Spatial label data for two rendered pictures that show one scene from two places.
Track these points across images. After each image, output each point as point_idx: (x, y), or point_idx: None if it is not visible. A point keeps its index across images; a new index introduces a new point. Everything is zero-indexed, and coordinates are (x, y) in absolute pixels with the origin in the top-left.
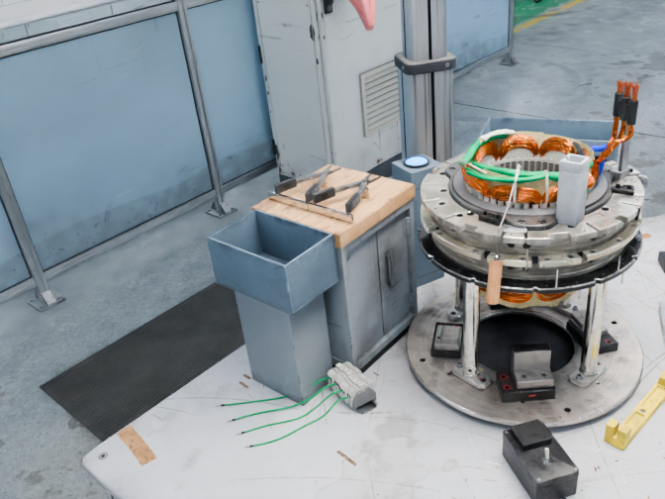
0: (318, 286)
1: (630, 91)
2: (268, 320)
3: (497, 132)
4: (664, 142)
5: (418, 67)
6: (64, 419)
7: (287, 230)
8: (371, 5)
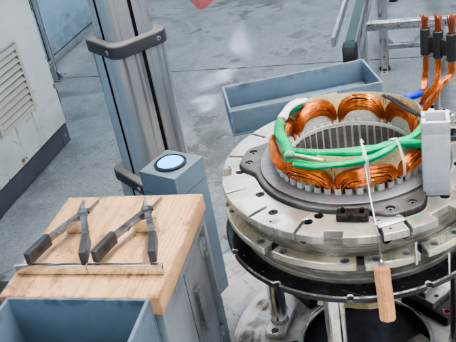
0: None
1: (239, 28)
2: None
3: (293, 104)
4: (291, 68)
5: (127, 48)
6: None
7: (69, 312)
8: None
